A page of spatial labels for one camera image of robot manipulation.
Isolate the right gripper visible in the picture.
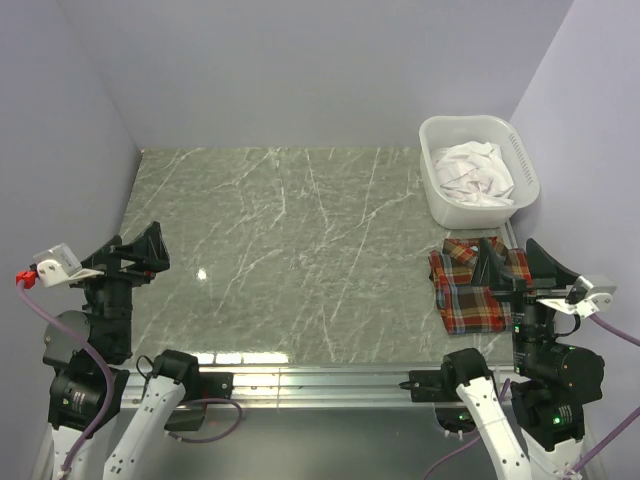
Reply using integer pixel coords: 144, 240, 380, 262
469, 232, 578, 372

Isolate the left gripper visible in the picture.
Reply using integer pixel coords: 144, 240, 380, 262
68, 219, 168, 356

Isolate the white long sleeve shirt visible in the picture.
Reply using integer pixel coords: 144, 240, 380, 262
431, 141, 515, 207

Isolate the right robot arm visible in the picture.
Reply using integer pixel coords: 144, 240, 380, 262
440, 237, 616, 479

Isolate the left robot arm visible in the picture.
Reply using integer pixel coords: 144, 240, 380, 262
33, 221, 202, 479

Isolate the folded plaid shirt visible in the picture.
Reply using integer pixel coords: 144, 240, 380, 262
429, 238, 512, 335

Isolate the white plastic basin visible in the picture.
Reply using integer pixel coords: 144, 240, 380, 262
419, 115, 540, 230

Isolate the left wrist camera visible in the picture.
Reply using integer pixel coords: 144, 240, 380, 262
16, 243, 104, 289

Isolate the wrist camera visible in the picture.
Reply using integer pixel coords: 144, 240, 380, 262
16, 243, 104, 289
537, 275, 617, 320

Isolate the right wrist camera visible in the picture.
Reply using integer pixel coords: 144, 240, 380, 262
537, 275, 617, 320

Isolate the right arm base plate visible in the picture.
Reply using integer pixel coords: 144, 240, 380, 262
399, 370, 447, 403

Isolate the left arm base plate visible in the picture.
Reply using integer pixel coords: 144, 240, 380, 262
198, 372, 234, 399

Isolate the aluminium mounting rail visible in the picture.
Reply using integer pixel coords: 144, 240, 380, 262
200, 363, 440, 409

